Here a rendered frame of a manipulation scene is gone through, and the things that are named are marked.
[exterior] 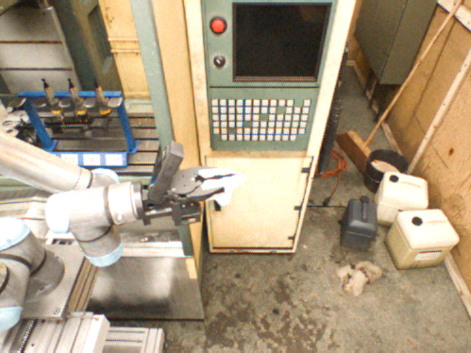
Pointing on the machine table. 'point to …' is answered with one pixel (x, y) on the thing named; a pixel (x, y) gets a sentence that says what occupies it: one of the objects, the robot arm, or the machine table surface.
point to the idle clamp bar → (68, 123)
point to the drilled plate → (5, 121)
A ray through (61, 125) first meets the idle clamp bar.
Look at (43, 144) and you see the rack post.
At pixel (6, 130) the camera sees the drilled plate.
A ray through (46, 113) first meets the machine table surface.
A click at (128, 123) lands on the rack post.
